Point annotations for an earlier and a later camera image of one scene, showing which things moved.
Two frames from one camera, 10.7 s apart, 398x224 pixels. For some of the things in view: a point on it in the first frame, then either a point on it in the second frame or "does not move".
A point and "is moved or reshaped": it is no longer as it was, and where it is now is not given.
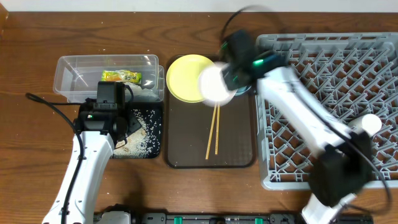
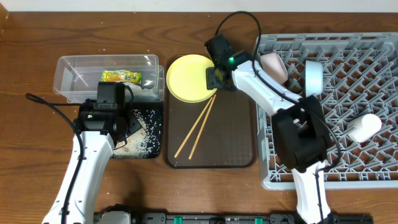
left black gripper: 134,125 does not move
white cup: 371,123 does not move
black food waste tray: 147,141 does not move
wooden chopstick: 217,129 -> 203,127
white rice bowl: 211,88 is moved or reshaped
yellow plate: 183,78 does not move
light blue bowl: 242,89 -> 313,77
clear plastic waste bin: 78,76 does not move
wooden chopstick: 208,147 -> 192,129
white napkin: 137,89 does not move
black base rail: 239,218 does not move
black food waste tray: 145,142 does not move
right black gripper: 226,74 -> 212,81
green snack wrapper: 120,75 does not move
